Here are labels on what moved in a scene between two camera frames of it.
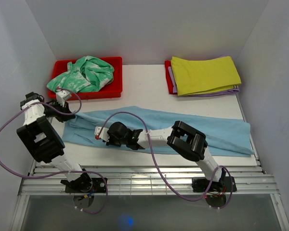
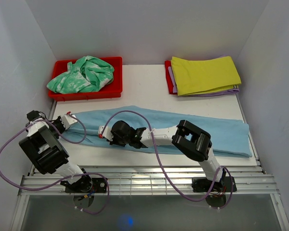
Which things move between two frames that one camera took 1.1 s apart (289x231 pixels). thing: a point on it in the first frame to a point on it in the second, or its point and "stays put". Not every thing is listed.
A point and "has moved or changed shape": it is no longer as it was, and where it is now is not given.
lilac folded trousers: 233,89 stays put
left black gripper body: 50,112 to 59,125
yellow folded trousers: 192,76 stays put
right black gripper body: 113,141 stays put
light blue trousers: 221,140 has moved or changed shape
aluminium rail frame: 152,180 stays put
